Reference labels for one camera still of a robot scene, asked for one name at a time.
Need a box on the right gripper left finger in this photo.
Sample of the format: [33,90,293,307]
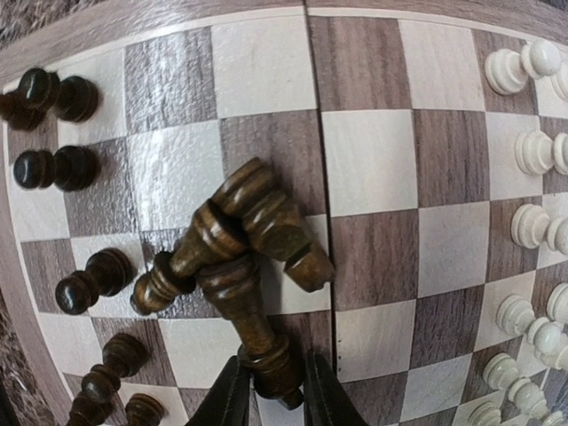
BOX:
[185,356,250,426]

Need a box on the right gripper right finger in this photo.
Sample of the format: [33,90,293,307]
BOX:
[304,350,367,426]

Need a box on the dark chess queen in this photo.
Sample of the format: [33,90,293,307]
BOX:
[196,254,304,410]

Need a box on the dark chess pawn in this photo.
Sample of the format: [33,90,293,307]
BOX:
[17,67,99,122]
[13,146,99,192]
[55,248,134,315]

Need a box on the wooden chess board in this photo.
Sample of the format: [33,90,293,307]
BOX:
[1,1,567,425]

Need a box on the dark chess king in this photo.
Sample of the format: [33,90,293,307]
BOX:
[130,200,249,316]

